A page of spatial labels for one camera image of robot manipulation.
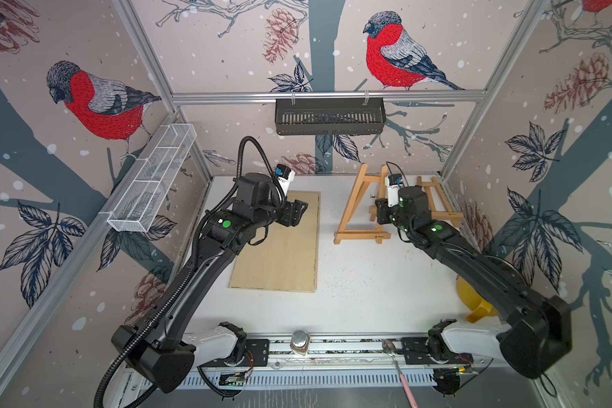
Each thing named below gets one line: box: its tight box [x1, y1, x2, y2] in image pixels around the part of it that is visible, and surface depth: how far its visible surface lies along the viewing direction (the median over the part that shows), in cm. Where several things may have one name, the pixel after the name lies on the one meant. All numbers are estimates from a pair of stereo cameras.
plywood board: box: [228, 191, 322, 294], surface depth 92 cm
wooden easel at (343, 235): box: [333, 163, 391, 245], surface depth 80 cm
